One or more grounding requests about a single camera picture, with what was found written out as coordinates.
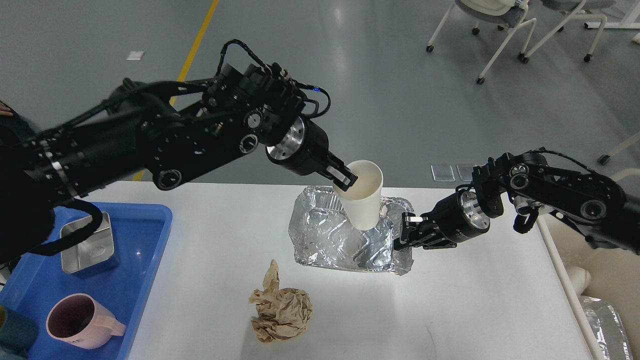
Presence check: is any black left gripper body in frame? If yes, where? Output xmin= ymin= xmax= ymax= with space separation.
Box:
xmin=265 ymin=117 xmax=330 ymax=177

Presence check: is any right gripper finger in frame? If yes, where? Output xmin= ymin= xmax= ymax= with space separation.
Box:
xmin=393 ymin=230 xmax=431 ymax=251
xmin=401 ymin=212 xmax=425 ymax=231

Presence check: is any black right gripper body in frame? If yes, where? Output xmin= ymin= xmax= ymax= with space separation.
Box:
xmin=417 ymin=190 xmax=490 ymax=248

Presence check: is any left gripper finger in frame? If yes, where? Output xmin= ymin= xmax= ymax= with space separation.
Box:
xmin=326 ymin=152 xmax=358 ymax=190

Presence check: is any white paper cup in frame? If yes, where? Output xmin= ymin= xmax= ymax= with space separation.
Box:
xmin=332 ymin=159 xmax=384 ymax=231

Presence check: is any aluminium foil tray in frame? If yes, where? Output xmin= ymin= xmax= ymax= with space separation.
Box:
xmin=288 ymin=186 xmax=414 ymax=276

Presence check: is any stainless steel rectangular pan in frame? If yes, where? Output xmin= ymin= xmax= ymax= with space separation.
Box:
xmin=60 ymin=211 xmax=121 ymax=279

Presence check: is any pink plastic mug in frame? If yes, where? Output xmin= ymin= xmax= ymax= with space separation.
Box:
xmin=45 ymin=292 xmax=127 ymax=350

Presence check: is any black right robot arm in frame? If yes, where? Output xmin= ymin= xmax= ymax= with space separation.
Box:
xmin=393 ymin=147 xmax=640 ymax=255

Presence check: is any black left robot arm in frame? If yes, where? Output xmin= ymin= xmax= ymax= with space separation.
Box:
xmin=0 ymin=39 xmax=358 ymax=264

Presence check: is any floor outlet cover right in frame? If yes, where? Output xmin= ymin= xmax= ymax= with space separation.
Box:
xmin=455 ymin=164 xmax=476 ymax=183

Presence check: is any floor outlet cover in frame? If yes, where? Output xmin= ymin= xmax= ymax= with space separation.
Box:
xmin=430 ymin=164 xmax=457 ymax=182
xmin=455 ymin=164 xmax=476 ymax=183

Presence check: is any floor outlet cover left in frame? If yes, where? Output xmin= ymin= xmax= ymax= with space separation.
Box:
xmin=430 ymin=164 xmax=457 ymax=182

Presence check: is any crumpled brown paper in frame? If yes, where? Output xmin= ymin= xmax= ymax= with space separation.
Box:
xmin=248 ymin=259 xmax=314 ymax=344

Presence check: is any white chair leg right edge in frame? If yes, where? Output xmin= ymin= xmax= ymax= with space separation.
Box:
xmin=596 ymin=131 xmax=640 ymax=166

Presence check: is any beige plastic bin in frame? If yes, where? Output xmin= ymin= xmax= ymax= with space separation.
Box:
xmin=537 ymin=214 xmax=640 ymax=360

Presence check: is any blue plastic tray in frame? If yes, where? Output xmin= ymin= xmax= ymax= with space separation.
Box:
xmin=0 ymin=202 xmax=173 ymax=360

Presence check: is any foil tray in bin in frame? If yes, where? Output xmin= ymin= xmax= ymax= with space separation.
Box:
xmin=578 ymin=295 xmax=634 ymax=360

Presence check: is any white office chair left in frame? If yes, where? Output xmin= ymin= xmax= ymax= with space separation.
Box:
xmin=425 ymin=0 xmax=537 ymax=85

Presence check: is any white office chair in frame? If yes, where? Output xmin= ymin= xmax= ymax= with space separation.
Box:
xmin=518 ymin=0 xmax=618 ymax=66
xmin=425 ymin=0 xmax=537 ymax=85

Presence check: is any white office chair right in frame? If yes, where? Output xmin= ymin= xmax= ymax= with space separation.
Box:
xmin=518 ymin=0 xmax=618 ymax=66

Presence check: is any person in beige sweater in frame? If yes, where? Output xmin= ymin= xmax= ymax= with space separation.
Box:
xmin=0 ymin=101 xmax=38 ymax=147

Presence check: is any teal cup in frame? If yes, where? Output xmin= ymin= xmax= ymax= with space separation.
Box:
xmin=0 ymin=305 xmax=39 ymax=357

